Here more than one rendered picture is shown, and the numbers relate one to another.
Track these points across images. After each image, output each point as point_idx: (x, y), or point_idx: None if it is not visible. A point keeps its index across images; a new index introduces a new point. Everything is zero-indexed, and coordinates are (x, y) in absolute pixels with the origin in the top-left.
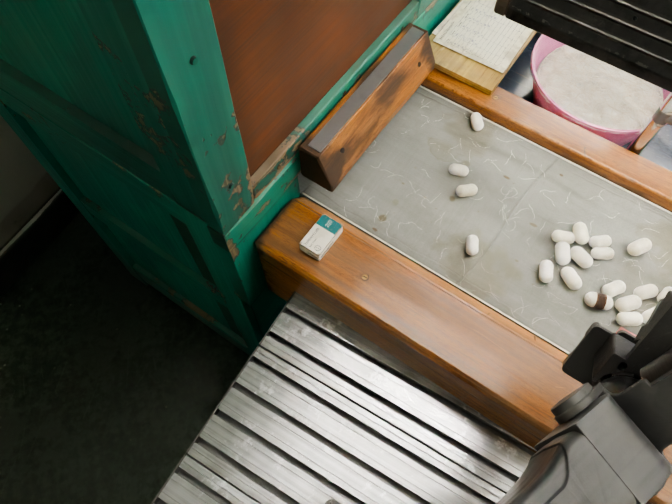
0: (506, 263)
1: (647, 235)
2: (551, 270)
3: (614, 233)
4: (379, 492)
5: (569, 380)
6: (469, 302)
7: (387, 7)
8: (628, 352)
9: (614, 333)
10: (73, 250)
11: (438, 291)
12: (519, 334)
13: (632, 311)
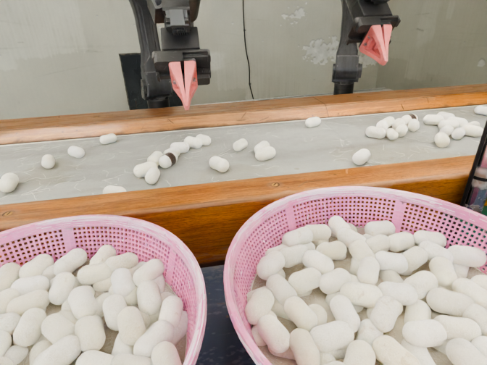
0: (461, 117)
1: (451, 153)
2: (444, 113)
3: (463, 145)
4: None
5: (372, 98)
6: (439, 98)
7: None
8: (382, 4)
9: (391, 13)
10: None
11: (452, 93)
12: (408, 99)
13: None
